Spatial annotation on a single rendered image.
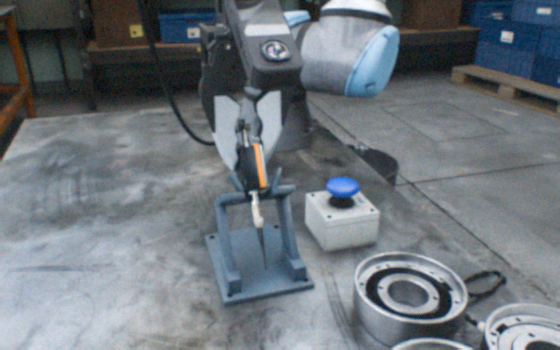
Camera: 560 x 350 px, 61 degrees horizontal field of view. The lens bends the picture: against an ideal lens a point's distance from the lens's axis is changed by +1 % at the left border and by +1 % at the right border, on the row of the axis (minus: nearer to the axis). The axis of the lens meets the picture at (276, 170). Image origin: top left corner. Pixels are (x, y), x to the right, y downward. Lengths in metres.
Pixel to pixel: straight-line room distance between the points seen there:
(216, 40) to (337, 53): 0.33
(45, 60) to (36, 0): 0.54
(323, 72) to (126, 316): 0.47
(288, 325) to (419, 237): 0.23
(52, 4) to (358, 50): 3.48
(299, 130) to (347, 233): 0.32
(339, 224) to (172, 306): 0.21
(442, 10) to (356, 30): 3.85
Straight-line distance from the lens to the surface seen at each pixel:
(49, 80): 4.43
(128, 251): 0.60
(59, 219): 0.70
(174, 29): 3.83
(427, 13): 4.52
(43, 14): 4.09
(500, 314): 0.48
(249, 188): 0.49
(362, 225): 0.58
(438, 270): 0.52
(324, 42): 0.77
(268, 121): 0.50
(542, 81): 4.29
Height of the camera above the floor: 1.13
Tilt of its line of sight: 26 degrees down
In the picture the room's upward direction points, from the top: straight up
